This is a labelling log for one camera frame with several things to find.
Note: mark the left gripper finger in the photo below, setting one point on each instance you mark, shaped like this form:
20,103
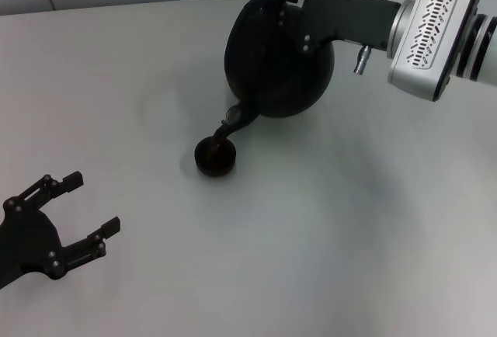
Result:
50,187
91,245

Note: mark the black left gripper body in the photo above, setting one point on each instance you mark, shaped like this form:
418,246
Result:
31,244

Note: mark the black round teapot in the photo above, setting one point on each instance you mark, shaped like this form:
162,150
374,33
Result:
279,80

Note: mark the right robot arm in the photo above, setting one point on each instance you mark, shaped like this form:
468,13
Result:
402,26

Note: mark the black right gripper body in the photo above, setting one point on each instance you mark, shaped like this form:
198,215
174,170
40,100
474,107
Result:
345,18

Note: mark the dark brown teacup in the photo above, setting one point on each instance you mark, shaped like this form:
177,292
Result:
217,164

